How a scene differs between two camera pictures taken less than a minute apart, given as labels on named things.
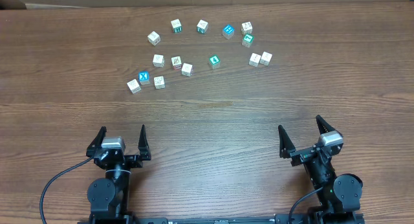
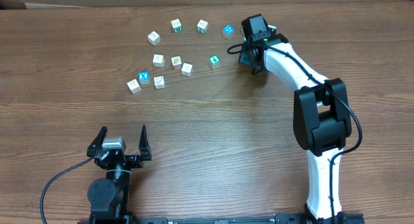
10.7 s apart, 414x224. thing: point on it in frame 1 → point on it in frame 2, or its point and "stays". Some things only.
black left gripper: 136,160 stays
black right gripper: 301,155 → 245,58
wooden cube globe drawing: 158,60 stays
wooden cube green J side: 202,26 stays
